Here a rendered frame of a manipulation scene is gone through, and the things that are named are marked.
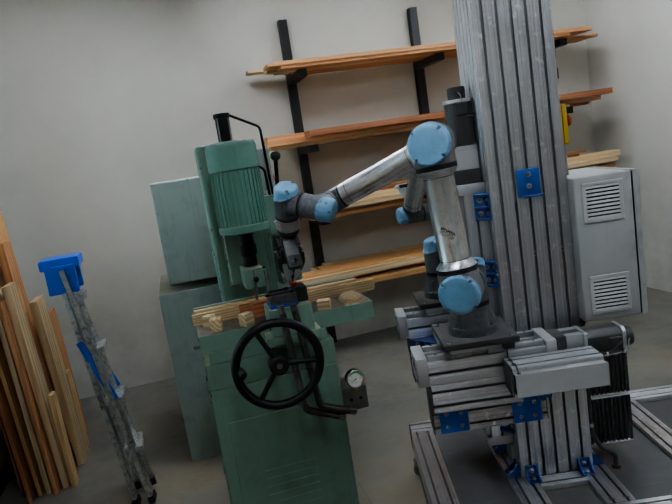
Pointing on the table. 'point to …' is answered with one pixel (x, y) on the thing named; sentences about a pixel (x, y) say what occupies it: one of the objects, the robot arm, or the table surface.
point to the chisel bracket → (252, 276)
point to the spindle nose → (248, 250)
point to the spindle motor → (237, 188)
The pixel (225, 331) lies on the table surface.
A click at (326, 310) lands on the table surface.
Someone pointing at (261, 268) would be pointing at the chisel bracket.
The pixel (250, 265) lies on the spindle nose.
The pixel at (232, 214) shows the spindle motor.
